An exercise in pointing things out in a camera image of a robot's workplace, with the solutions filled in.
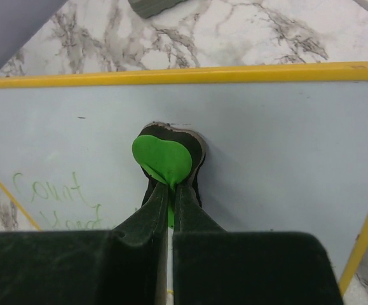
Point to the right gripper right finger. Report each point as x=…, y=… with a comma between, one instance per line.
x=213, y=266

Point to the yellow framed whiteboard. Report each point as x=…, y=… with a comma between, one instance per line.
x=287, y=148

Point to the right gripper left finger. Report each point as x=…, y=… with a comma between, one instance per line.
x=125, y=265

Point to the green whiteboard eraser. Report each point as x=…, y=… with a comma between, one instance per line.
x=170, y=156

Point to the grey plastic case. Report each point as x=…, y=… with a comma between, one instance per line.
x=149, y=8

